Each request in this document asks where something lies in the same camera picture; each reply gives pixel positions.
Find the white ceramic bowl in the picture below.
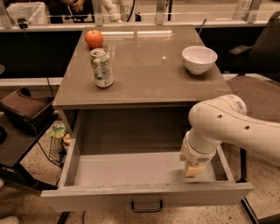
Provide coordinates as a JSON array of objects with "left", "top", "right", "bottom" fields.
[{"left": 182, "top": 45, "right": 218, "bottom": 74}]

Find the brown mesh office chair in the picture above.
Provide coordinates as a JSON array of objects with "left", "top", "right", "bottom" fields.
[{"left": 228, "top": 11, "right": 280, "bottom": 123}]

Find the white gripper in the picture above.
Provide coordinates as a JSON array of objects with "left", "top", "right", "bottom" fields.
[{"left": 179, "top": 139, "right": 217, "bottom": 178}]

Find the black side table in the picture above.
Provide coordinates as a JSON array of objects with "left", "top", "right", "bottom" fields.
[{"left": 0, "top": 110, "right": 71, "bottom": 224}]

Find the white green soda can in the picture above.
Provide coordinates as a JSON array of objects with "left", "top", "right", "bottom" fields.
[{"left": 89, "top": 48, "right": 114, "bottom": 88}]

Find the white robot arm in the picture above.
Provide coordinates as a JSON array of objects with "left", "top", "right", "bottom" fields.
[{"left": 179, "top": 94, "right": 280, "bottom": 178}]

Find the drawer with black handle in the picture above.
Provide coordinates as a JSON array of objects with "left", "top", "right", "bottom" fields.
[{"left": 41, "top": 139, "right": 253, "bottom": 213}]

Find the white plastic bag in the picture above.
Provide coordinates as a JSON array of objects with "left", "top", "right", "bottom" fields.
[{"left": 7, "top": 2, "right": 48, "bottom": 25}]

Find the grey drawer cabinet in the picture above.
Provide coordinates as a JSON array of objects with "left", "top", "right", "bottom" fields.
[{"left": 53, "top": 25, "right": 230, "bottom": 155}]

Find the person in background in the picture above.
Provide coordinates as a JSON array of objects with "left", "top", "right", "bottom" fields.
[{"left": 48, "top": 0, "right": 95, "bottom": 24}]

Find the orange apple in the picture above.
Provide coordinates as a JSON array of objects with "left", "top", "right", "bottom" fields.
[{"left": 85, "top": 30, "right": 103, "bottom": 49}]

